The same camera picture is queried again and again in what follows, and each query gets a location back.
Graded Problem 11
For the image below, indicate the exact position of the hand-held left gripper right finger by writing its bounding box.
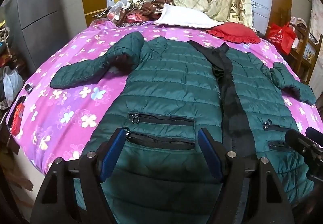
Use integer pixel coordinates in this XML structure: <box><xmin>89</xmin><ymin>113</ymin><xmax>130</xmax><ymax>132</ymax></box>
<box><xmin>197</xmin><ymin>128</ymin><xmax>296</xmax><ymax>224</ymax></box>

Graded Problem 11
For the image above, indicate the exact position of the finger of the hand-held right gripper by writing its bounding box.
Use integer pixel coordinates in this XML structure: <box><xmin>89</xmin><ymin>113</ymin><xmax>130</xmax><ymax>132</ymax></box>
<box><xmin>305</xmin><ymin>127</ymin><xmax>323</xmax><ymax>148</ymax></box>
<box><xmin>285</xmin><ymin>129</ymin><xmax>320</xmax><ymax>158</ymax></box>

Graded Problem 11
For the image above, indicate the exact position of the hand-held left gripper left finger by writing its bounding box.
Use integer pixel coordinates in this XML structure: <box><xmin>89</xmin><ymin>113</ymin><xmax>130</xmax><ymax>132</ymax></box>
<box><xmin>30</xmin><ymin>128</ymin><xmax>127</xmax><ymax>224</ymax></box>

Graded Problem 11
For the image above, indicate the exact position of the green puffer jacket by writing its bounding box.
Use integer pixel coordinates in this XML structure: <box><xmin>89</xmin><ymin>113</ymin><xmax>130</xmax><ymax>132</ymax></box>
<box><xmin>50</xmin><ymin>32</ymin><xmax>317</xmax><ymax>224</ymax></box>

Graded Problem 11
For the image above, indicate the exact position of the pink floral bed sheet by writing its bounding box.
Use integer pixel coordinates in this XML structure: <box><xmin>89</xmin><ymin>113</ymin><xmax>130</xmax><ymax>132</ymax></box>
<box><xmin>5</xmin><ymin>18</ymin><xmax>323</xmax><ymax>176</ymax></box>

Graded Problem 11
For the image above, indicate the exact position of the framed picture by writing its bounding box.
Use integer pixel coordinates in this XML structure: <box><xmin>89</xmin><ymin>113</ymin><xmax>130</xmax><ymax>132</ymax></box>
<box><xmin>302</xmin><ymin>37</ymin><xmax>319</xmax><ymax>61</ymax></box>

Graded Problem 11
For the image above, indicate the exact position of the wooden shelf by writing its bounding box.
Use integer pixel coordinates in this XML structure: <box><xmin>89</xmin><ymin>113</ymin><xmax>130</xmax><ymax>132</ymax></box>
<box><xmin>265</xmin><ymin>0</ymin><xmax>323</xmax><ymax>84</ymax></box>

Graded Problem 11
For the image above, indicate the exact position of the red packet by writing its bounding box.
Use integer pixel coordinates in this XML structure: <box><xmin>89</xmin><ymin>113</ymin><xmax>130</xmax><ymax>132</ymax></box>
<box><xmin>11</xmin><ymin>103</ymin><xmax>25</xmax><ymax>137</ymax></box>

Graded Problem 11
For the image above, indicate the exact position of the red shopping bag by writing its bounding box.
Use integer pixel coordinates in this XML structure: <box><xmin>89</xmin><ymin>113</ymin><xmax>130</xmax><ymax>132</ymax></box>
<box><xmin>268</xmin><ymin>22</ymin><xmax>297</xmax><ymax>54</ymax></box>

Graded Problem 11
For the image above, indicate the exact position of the white plastic bag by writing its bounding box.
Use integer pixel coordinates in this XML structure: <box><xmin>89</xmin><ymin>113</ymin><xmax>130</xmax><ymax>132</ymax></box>
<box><xmin>2</xmin><ymin>66</ymin><xmax>25</xmax><ymax>107</ymax></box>

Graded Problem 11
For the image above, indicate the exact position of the red ruffled pillow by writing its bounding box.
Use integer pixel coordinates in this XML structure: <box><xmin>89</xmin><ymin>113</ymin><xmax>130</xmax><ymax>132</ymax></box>
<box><xmin>206</xmin><ymin>22</ymin><xmax>261</xmax><ymax>45</ymax></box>

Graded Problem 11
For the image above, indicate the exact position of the red patterned cushion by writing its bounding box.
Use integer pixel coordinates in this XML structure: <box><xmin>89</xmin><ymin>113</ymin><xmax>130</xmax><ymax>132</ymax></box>
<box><xmin>118</xmin><ymin>9</ymin><xmax>157</xmax><ymax>28</ymax></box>

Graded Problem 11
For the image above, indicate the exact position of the white pillow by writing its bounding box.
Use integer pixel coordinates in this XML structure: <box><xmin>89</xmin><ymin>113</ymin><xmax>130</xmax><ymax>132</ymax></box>
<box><xmin>154</xmin><ymin>3</ymin><xmax>224</xmax><ymax>29</ymax></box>

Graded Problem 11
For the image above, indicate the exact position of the clear plastic bag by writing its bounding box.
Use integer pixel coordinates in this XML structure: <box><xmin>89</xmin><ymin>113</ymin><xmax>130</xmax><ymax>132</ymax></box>
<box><xmin>107</xmin><ymin>0</ymin><xmax>130</xmax><ymax>23</ymax></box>

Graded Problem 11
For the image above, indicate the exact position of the grey refrigerator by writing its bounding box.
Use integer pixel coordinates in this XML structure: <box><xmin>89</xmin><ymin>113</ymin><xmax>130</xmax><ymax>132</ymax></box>
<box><xmin>5</xmin><ymin>0</ymin><xmax>84</xmax><ymax>73</ymax></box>

